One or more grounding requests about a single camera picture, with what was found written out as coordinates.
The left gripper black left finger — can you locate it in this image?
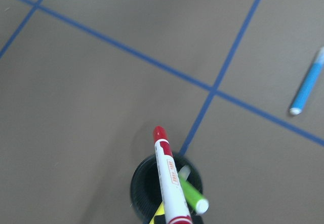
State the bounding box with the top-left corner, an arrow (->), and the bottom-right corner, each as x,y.
153,215 -> 166,224

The yellow marker pen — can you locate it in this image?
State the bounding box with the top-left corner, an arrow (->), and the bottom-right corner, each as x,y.
149,202 -> 165,224

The black mesh pen cup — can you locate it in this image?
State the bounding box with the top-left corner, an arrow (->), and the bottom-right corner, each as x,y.
130,152 -> 203,223

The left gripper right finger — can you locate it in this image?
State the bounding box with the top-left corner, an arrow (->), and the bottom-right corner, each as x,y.
192,215 -> 204,224

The blue marker pen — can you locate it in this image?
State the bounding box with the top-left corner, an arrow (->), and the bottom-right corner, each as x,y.
289,47 -> 323,116

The green marker pen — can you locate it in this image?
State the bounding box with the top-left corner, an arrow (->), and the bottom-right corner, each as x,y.
178,165 -> 209,215

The white red-capped marker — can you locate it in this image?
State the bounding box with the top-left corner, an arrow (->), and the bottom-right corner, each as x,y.
153,126 -> 192,223

